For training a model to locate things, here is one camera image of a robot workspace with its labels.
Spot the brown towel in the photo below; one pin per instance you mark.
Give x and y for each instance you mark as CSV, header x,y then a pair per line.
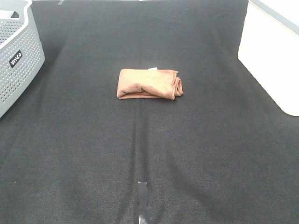
x,y
138,83

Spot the grey tape strip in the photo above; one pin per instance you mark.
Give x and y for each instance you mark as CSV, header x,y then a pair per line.
x,y
143,203

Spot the white plastic bin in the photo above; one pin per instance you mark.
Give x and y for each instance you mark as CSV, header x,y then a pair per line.
x,y
269,49

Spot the grey perforated basket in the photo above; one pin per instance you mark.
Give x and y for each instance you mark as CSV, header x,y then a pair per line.
x,y
21,51

